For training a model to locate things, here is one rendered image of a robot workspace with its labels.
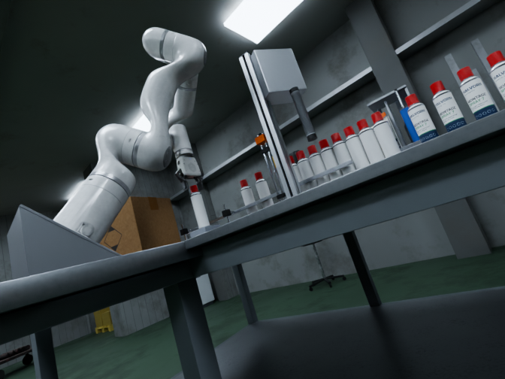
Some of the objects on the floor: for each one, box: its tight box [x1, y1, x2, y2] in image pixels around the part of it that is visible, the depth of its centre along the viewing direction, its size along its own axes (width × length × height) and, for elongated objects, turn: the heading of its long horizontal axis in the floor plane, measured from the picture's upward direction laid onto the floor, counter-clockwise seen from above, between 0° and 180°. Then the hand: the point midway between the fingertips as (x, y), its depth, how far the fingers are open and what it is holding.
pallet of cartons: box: [93, 307, 113, 334], centre depth 710 cm, size 85×119×70 cm
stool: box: [301, 240, 346, 291], centre depth 398 cm, size 53×50×63 cm
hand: (193, 188), depth 131 cm, fingers open, 8 cm apart
